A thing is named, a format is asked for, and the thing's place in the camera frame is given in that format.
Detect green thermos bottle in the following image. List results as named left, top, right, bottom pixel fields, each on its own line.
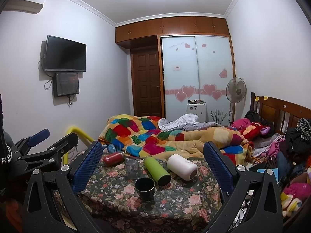
left=143, top=157, right=171, bottom=187

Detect colourful patchwork quilt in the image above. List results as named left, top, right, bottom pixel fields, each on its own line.
left=98, top=114, right=252, bottom=165

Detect red thermos bottle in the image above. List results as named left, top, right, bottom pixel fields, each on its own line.
left=102, top=152, right=124, bottom=167

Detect pink yellow plush toy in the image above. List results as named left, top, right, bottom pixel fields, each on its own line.
left=280, top=167, right=310, bottom=218

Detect dark wooden door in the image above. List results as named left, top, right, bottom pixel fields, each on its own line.
left=131, top=46, right=162, bottom=117

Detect grey white crumpled sheet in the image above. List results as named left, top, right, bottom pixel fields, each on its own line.
left=158, top=114, right=223, bottom=131

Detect floral tablecloth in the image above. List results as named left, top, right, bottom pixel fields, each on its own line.
left=78, top=158, right=222, bottom=232

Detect white thermos bottle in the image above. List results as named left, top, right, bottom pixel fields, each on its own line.
left=167, top=154, right=198, bottom=181

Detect clear glass cup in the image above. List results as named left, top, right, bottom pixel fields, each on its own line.
left=125, top=158, right=141, bottom=180

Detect dark green cup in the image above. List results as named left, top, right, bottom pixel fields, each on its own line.
left=135, top=177, right=156, bottom=201

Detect small wall-mounted black monitor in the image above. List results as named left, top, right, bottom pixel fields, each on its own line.
left=52, top=73, right=79, bottom=97

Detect yellow padded bed rail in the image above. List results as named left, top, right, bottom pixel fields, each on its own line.
left=62, top=126, right=95, bottom=165

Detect wooden overhead cabinets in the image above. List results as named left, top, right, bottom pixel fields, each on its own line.
left=115, top=16, right=230, bottom=49

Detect white air conditioner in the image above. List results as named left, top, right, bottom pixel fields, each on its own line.
left=3, top=0, right=46, bottom=14

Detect wall-mounted black television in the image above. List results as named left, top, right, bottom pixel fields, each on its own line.
left=43, top=35, right=86, bottom=73

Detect standing electric fan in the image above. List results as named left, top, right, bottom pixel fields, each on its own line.
left=226, top=77, right=247, bottom=124

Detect wooden headboard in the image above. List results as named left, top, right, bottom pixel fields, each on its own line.
left=250, top=92, right=311, bottom=134

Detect frosted sliding wardrobe with hearts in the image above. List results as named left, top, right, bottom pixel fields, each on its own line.
left=161, top=35, right=235, bottom=126

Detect small white cabinet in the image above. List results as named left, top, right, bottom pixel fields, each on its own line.
left=187, top=102, right=208, bottom=123

